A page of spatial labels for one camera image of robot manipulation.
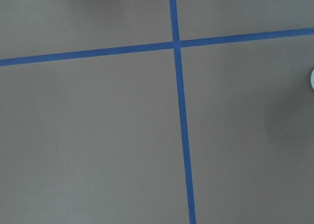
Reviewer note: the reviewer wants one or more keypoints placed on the light blue plastic cup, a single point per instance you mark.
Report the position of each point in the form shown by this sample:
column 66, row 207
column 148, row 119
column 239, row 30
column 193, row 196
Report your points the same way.
column 312, row 79

